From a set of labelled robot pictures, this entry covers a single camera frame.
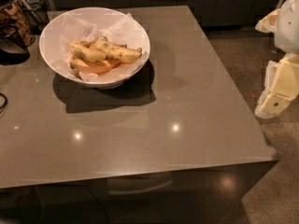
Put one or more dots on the patterned brown jar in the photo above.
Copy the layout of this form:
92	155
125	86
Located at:
11	13

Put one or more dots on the black wire rack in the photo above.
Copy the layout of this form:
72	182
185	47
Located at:
36	12

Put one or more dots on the black kettle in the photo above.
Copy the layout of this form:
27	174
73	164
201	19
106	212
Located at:
12	48

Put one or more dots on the white bowl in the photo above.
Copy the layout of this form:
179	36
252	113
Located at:
49	45

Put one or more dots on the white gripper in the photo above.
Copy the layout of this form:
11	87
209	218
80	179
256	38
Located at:
289	28

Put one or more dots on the white paper liner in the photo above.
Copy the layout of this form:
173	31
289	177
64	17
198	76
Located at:
118	28

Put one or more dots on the spotted yellow banana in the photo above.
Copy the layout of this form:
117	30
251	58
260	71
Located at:
86	54
116	52

